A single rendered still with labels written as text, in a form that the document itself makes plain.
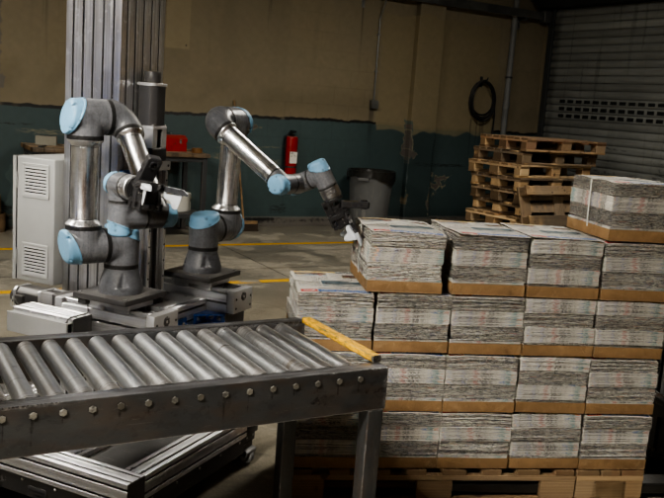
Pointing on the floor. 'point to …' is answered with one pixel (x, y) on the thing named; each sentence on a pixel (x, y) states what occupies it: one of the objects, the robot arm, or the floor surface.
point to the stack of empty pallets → (507, 154)
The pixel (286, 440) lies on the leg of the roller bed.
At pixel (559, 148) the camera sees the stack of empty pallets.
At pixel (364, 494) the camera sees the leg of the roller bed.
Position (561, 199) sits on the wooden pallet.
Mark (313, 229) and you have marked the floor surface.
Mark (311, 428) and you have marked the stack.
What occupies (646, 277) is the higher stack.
